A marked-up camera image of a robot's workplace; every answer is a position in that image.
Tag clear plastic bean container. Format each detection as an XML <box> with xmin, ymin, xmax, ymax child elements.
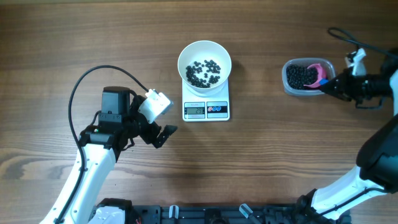
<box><xmin>282</xmin><ymin>58</ymin><xmax>336</xmax><ymax>96</ymax></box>

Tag black left camera cable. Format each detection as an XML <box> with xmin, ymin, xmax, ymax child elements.
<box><xmin>54</xmin><ymin>65</ymin><xmax>150</xmax><ymax>224</ymax></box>

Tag pink scoop with blue handle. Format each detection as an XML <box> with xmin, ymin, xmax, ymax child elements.
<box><xmin>304</xmin><ymin>63</ymin><xmax>328</xmax><ymax>89</ymax></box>

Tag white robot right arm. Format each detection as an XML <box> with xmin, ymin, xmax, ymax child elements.
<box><xmin>290</xmin><ymin>49</ymin><xmax>397</xmax><ymax>223</ymax></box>

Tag pile of black beans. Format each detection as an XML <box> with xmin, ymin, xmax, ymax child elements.
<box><xmin>286</xmin><ymin>65</ymin><xmax>310</xmax><ymax>90</ymax></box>

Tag black beans in bowl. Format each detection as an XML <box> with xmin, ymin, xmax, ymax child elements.
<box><xmin>185</xmin><ymin>60</ymin><xmax>221</xmax><ymax>88</ymax></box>

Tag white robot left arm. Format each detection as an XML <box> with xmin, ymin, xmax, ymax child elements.
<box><xmin>42</xmin><ymin>93</ymin><xmax>177</xmax><ymax>223</ymax></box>

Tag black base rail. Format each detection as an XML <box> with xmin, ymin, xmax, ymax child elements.
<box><xmin>90</xmin><ymin>203</ymin><xmax>352</xmax><ymax>224</ymax></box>

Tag white bowl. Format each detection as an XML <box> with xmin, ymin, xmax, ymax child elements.
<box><xmin>177</xmin><ymin>40</ymin><xmax>232</xmax><ymax>92</ymax></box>

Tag white digital kitchen scale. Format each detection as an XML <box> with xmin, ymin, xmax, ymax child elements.
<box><xmin>182</xmin><ymin>81</ymin><xmax>231</xmax><ymax>122</ymax></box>

